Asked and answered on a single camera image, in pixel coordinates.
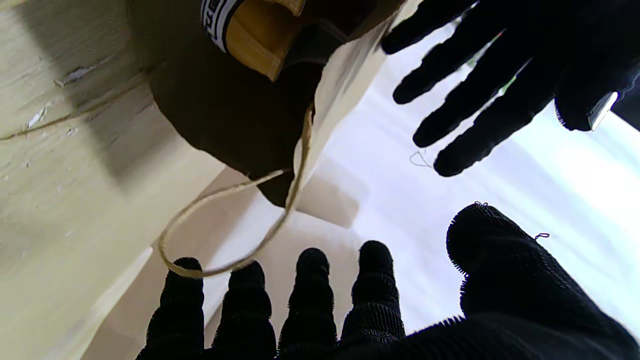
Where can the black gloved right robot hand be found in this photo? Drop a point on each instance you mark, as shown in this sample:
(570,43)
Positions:
(510,310)

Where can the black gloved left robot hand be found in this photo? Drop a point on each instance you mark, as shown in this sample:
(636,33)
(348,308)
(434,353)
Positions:
(525,50)

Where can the yellow canvas sneaker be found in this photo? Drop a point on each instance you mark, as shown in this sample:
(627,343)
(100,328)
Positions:
(255,35)

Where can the brown paper bag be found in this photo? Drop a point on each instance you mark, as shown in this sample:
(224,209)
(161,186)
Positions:
(215,110)

